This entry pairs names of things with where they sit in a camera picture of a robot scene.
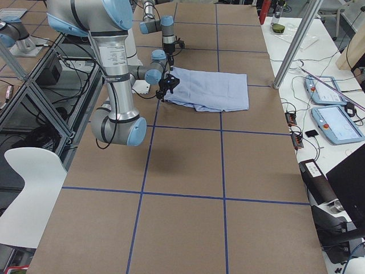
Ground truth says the black labelled box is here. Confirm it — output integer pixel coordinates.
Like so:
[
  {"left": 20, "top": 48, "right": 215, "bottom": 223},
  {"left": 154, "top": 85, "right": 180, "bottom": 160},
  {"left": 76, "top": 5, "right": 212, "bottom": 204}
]
[{"left": 298, "top": 159, "right": 338, "bottom": 206}]

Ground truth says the light blue striped shirt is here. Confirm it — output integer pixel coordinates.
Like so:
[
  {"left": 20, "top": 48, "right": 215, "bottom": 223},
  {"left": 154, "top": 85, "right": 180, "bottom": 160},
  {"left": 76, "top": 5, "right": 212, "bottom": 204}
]
[{"left": 164, "top": 67, "right": 249, "bottom": 112}]

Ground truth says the white chair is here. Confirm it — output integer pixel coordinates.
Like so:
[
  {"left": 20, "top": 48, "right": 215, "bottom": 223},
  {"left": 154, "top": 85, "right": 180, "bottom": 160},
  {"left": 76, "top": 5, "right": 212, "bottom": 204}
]
[{"left": 1, "top": 147, "right": 67, "bottom": 248}]

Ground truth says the black phone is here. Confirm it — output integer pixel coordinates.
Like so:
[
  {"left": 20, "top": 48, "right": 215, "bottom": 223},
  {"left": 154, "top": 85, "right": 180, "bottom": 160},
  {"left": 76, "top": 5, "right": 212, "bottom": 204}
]
[{"left": 305, "top": 130, "right": 319, "bottom": 138}]

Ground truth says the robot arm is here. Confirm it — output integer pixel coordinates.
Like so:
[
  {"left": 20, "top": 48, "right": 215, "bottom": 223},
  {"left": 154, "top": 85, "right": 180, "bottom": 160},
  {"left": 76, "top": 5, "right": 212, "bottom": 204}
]
[
  {"left": 139, "top": 1, "right": 177, "bottom": 69},
  {"left": 47, "top": 1, "right": 184, "bottom": 146}
]

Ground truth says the green pouch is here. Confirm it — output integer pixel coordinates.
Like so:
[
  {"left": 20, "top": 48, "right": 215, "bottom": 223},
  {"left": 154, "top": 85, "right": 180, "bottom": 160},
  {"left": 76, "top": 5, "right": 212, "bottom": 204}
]
[{"left": 271, "top": 23, "right": 285, "bottom": 34}]

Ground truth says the metal grabber stick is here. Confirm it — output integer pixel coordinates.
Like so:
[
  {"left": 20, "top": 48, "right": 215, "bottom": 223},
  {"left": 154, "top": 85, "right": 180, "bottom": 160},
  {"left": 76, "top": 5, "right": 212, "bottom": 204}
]
[{"left": 301, "top": 68, "right": 365, "bottom": 111}]

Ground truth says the upper teach pendant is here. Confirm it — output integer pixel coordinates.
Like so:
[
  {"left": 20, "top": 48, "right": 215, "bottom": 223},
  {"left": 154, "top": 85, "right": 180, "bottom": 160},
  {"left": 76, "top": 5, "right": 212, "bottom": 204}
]
[{"left": 304, "top": 75, "right": 347, "bottom": 106}]

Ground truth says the black monitor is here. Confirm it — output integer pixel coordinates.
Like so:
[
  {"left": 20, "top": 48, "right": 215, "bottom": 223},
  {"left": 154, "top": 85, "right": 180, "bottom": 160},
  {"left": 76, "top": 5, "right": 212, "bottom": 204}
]
[{"left": 326, "top": 146, "right": 364, "bottom": 227}]

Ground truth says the teach pendant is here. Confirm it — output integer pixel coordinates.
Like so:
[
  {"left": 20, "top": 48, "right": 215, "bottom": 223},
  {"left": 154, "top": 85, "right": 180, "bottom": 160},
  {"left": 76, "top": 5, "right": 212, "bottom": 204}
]
[
  {"left": 311, "top": 105, "right": 364, "bottom": 145},
  {"left": 304, "top": 75, "right": 347, "bottom": 106}
]

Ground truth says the lower teach pendant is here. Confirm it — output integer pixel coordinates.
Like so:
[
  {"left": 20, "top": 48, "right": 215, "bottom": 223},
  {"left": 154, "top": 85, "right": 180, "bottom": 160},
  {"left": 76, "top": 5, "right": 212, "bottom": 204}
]
[{"left": 311, "top": 105, "right": 364, "bottom": 145}]

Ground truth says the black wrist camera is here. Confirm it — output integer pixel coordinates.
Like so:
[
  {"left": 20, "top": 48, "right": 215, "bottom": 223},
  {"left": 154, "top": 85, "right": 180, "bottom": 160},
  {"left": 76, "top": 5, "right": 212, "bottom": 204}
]
[{"left": 175, "top": 38, "right": 185, "bottom": 49}]

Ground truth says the red cylinder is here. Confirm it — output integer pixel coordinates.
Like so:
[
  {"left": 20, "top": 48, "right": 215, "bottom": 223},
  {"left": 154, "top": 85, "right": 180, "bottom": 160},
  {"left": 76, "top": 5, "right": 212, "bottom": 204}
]
[{"left": 259, "top": 0, "right": 271, "bottom": 25}]

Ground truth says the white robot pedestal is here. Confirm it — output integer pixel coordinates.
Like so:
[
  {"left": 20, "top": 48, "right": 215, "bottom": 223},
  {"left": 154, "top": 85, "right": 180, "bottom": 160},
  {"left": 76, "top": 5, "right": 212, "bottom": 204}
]
[{"left": 125, "top": 29, "right": 151, "bottom": 95}]

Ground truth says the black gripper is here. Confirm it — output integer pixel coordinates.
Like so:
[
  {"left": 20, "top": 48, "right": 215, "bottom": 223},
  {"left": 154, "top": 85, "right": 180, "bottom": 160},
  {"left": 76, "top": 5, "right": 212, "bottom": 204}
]
[
  {"left": 163, "top": 42, "right": 176, "bottom": 71},
  {"left": 156, "top": 73, "right": 180, "bottom": 102}
]

